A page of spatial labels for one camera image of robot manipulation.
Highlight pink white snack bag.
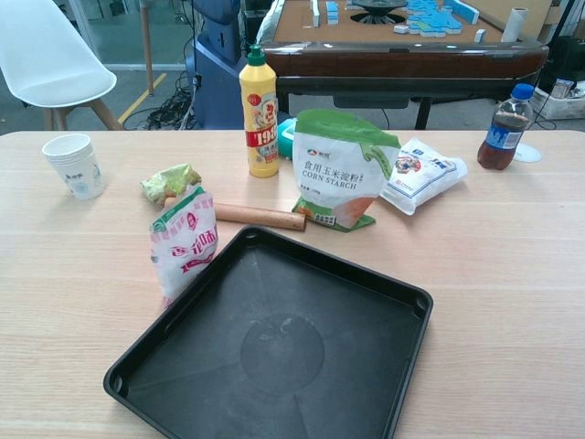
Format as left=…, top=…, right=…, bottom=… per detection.
left=149, top=185, right=221, bottom=310

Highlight black plastic tray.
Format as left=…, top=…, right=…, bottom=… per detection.
left=102, top=224, right=434, bottom=439

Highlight green wrapper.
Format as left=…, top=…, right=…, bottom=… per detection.
left=140, top=163, right=203, bottom=206

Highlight wooden rolling pin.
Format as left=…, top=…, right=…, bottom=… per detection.
left=164, top=197, right=307, bottom=233

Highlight green white corn starch bag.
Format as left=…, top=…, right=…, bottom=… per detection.
left=291, top=108, right=402, bottom=230

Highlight teal wet wipes pack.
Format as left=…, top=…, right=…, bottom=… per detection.
left=276, top=116, right=298, bottom=161

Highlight yellow sauce bottle green cap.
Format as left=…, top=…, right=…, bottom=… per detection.
left=239, top=44, right=281, bottom=178

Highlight white bag blue red print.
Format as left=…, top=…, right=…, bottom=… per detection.
left=378, top=136, right=469, bottom=216

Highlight brown mahjong table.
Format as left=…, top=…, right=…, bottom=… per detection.
left=260, top=0, right=549, bottom=130

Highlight white paper cup stack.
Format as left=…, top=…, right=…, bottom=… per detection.
left=41, top=133, right=106, bottom=201

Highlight black mahjong table hub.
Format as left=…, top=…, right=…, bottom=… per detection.
left=349, top=0, right=408, bottom=25

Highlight wooden pole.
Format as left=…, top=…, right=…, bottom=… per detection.
left=140, top=0, right=154, bottom=96

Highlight cola bottle blue cap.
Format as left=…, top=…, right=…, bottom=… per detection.
left=476, top=83, right=535, bottom=172

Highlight blue mahjong tile pile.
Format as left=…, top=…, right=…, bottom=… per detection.
left=404, top=0, right=480, bottom=37

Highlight white chair wooden legs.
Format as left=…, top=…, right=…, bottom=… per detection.
left=0, top=0, right=124, bottom=132

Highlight white paper roll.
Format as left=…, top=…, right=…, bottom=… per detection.
left=501, top=7, right=529, bottom=43

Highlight tangled black floor cables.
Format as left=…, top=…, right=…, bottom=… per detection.
left=136, top=72, right=202, bottom=132

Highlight blue machine pedestal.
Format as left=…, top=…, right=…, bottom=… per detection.
left=185, top=0, right=250, bottom=132

